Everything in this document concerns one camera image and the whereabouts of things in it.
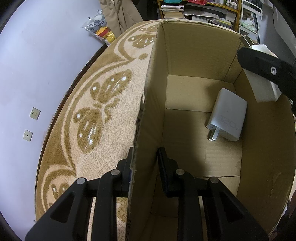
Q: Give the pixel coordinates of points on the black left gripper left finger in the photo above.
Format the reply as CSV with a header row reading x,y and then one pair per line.
x,y
84,202

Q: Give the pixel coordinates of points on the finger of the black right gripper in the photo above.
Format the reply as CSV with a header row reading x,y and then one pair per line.
x,y
270,68

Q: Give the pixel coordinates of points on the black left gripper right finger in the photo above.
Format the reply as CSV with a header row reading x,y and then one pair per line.
x,y
207,209

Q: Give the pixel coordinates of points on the white square power adapter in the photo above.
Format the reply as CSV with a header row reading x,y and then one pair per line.
x,y
263,89

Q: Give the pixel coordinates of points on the white phone charger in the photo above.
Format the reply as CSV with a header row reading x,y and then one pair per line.
x,y
227,116

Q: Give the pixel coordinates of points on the brown cardboard box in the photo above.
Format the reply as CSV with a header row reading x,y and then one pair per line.
x,y
189,62

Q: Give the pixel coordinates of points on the wooden bookshelf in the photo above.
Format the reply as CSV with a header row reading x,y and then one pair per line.
x,y
222,13

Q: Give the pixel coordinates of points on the beige patterned carpet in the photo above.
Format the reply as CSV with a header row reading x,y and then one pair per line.
x,y
98,121

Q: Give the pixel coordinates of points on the stack of books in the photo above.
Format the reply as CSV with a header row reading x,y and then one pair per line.
x,y
173,11

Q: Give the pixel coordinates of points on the beige hanging coat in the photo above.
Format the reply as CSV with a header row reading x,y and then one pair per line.
x,y
120,15

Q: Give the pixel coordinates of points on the plastic bag of toys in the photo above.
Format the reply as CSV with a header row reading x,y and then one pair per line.
x,y
97,26

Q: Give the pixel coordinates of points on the white wire rack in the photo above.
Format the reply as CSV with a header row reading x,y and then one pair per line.
x,y
250,20

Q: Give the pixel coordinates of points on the lower wall socket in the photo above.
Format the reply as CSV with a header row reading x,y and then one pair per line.
x,y
27,135

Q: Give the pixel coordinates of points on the wall socket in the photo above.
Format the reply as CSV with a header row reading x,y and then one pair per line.
x,y
27,135
34,114

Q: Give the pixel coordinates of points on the upper wall socket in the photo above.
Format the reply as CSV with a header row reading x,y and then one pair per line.
x,y
34,114

